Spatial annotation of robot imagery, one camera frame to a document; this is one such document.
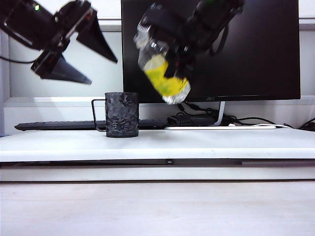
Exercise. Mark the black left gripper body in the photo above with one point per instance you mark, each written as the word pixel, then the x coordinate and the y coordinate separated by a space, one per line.
pixel 71 17

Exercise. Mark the black triangular left gripper finger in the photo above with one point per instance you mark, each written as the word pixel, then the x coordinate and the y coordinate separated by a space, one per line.
pixel 98 41
pixel 66 73

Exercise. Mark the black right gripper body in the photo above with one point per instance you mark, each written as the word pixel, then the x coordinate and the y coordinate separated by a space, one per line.
pixel 189 32

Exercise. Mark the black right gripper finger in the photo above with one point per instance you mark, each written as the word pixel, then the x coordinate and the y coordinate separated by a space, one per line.
pixel 160 24
pixel 179 64

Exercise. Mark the clear bottle with yellow label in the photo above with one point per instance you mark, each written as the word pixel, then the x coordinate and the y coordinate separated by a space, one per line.
pixel 165 78

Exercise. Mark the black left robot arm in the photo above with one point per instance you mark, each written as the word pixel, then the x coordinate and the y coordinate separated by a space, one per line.
pixel 27 22

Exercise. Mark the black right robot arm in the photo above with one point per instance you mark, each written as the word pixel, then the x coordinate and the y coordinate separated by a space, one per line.
pixel 216 14

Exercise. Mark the black keyboard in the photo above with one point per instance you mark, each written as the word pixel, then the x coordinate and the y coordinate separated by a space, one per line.
pixel 61 125

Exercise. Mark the black power adapter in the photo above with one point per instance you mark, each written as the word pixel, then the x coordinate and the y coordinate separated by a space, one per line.
pixel 184 120

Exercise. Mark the silver monitor stand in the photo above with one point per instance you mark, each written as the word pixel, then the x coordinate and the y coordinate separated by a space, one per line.
pixel 220 110

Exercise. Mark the dark textured glass mug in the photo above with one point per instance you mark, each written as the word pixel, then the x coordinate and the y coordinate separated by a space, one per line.
pixel 121 115

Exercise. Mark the black computer monitor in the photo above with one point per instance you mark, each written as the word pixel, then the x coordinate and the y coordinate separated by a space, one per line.
pixel 258 61

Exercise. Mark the white flat monitor base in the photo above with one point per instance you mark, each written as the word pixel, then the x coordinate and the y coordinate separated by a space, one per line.
pixel 246 127

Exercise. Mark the grey aluminium partition frame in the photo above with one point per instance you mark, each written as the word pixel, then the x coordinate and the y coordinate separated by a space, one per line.
pixel 110 25

